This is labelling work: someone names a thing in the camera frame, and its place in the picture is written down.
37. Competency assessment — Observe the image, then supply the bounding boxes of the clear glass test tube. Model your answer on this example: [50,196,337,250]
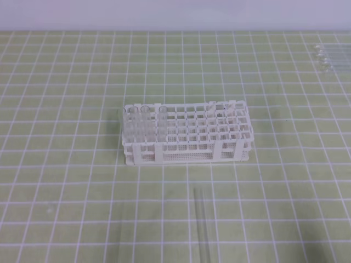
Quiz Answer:
[194,187,212,263]

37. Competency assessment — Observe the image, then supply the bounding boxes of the white plastic test tube rack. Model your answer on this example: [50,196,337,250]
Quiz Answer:
[117,100,254,165]

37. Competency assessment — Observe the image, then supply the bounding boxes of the green grid tablecloth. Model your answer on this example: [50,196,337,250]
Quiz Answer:
[1,31,350,262]

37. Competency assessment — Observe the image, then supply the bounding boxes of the glass test tube on cloth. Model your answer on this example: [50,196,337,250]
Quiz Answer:
[314,44,350,52]
[321,60,350,68]
[322,65,350,73]
[316,54,350,62]
[316,49,350,56]

